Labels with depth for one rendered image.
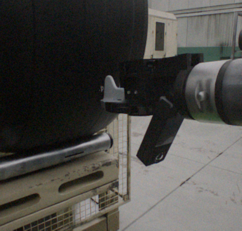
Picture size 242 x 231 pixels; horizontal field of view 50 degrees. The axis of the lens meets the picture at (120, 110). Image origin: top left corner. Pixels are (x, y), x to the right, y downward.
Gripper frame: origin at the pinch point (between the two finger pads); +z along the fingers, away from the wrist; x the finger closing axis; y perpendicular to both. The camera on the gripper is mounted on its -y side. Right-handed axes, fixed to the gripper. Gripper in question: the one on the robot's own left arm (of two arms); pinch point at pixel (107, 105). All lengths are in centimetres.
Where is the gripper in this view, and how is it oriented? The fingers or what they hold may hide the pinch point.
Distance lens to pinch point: 48.7
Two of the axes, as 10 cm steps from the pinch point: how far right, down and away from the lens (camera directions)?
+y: -0.8, -9.9, -1.2
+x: -7.7, 1.4, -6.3
